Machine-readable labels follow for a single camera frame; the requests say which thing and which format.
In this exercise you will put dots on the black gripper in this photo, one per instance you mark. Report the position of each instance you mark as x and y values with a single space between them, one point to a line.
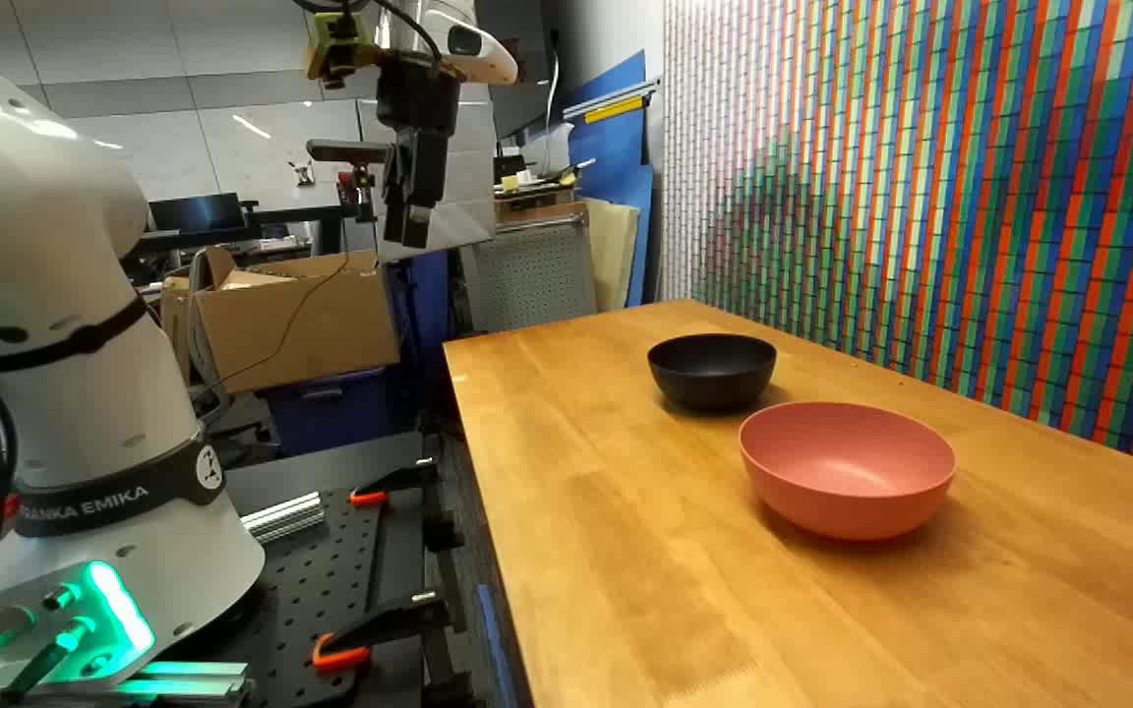
418 91

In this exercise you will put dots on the black bowl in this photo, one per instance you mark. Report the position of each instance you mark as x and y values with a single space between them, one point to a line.
708 370

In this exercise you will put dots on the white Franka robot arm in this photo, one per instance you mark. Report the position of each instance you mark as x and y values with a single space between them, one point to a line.
56 263

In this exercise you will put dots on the pink bowl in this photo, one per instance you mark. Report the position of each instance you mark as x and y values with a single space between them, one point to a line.
844 474

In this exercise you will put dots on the white panel board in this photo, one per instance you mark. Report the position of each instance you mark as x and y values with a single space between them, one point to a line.
473 184

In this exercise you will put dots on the grey cabinet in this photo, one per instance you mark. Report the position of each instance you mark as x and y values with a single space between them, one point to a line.
528 278

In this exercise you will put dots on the yellow-green wrist connector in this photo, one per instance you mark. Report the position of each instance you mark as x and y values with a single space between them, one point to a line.
330 40

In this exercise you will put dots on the brown cardboard box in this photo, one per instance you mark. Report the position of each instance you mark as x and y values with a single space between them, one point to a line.
291 320

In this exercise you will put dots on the blue board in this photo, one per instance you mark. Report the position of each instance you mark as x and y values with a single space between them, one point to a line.
612 145

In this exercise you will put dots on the beige foam sheet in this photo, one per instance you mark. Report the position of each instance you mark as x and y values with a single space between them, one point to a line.
612 252

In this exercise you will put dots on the black monitor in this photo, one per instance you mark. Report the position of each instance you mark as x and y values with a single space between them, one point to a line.
198 217

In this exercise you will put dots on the blue storage bin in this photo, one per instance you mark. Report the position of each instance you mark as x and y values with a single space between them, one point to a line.
334 412

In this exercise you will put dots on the silver aluminium extrusion bar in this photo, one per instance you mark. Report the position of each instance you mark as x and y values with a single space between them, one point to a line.
284 518

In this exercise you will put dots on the black camera on stand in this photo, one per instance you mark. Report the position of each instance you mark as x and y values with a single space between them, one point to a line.
355 152

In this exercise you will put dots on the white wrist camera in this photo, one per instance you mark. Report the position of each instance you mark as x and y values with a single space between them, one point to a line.
481 51

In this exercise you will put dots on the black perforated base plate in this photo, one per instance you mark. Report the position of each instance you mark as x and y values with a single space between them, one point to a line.
315 577

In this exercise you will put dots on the green-lit aluminium rail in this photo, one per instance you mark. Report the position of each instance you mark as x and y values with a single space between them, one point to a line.
187 680

